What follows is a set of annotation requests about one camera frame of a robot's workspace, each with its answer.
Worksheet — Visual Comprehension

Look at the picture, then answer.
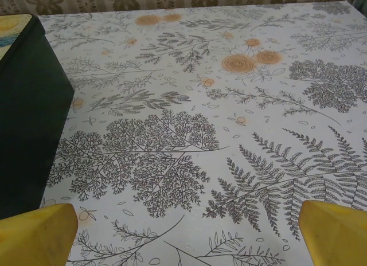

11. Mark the starry night mouse pad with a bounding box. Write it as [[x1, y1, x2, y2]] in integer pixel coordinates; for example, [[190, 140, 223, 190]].
[[0, 13, 76, 221]]

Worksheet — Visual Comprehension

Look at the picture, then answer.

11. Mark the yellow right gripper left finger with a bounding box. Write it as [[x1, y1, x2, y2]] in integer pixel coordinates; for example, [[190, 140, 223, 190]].
[[0, 203, 79, 266]]

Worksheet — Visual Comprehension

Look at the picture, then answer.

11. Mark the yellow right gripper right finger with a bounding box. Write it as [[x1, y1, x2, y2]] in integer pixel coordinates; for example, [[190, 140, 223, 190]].
[[299, 199, 367, 266]]

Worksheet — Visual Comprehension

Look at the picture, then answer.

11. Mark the floral leaf-print tablecloth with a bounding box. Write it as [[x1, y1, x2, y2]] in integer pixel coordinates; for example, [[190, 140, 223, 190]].
[[36, 0, 367, 266]]

